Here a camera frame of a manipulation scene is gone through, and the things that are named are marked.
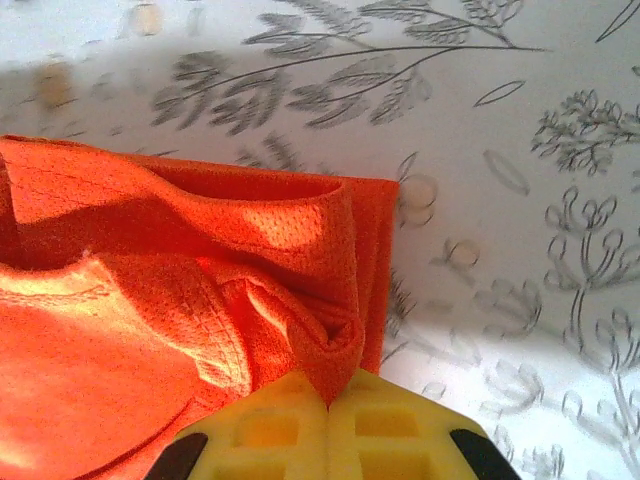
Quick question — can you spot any orange mesh t-shirt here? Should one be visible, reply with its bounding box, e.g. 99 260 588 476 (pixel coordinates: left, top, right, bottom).
0 133 401 480

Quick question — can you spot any floral patterned table mat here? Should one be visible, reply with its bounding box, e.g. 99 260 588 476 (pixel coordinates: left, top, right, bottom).
0 0 640 480

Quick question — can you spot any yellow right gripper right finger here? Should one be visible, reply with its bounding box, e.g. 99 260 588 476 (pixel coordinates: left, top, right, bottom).
327 368 522 480

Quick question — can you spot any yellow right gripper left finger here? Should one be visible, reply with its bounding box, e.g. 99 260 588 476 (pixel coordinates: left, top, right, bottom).
158 370 330 480

